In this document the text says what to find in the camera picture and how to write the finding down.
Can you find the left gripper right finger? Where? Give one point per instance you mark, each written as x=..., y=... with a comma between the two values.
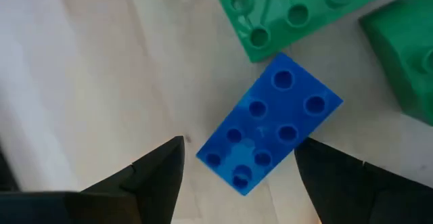
x=355, y=193

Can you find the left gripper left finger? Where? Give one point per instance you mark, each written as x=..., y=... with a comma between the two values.
x=152, y=183

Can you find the blue two-by-four brick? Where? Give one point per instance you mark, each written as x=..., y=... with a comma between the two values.
x=291, y=115

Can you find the green toy brick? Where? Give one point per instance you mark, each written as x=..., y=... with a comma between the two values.
x=399, y=48

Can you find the green two-by-four brick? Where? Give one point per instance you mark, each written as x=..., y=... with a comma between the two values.
x=314, y=31

